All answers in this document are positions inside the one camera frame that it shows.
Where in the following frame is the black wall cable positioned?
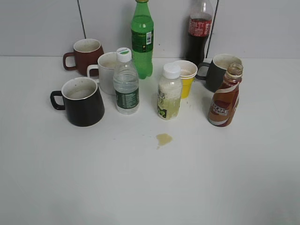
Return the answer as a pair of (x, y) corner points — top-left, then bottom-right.
(204, 0), (220, 59)
(77, 0), (87, 39)

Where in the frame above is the brown coffee bottle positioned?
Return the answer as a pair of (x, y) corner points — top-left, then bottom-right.
(208, 63), (243, 127)

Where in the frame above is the dark grey ceramic mug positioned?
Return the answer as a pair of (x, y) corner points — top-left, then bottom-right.
(195, 53), (242, 92)

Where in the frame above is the white ceramic mug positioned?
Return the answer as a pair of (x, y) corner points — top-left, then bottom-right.
(87, 52), (117, 96)

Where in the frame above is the black ceramic mug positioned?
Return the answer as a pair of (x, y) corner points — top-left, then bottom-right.
(50, 77), (105, 127)

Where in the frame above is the green soda bottle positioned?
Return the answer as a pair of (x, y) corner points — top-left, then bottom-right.
(131, 0), (154, 79)

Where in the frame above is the black wall cable right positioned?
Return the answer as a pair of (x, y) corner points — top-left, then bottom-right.
(204, 0), (220, 59)

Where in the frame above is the cola bottle red label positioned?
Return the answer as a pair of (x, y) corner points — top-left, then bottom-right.
(186, 0), (213, 65)

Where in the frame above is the red ceramic mug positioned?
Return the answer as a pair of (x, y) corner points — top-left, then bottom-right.
(63, 38), (104, 76)

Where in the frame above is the clear water bottle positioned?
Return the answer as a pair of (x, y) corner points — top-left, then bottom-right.
(113, 47), (139, 115)

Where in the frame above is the white-capped juice bottle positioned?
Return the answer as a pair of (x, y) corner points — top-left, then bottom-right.
(157, 62), (183, 120)

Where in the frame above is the black wall cable left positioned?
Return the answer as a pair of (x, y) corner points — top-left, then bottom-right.
(77, 0), (87, 39)

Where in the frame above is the yellow paper cup stack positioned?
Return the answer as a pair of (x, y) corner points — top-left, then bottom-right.
(174, 60), (198, 99)

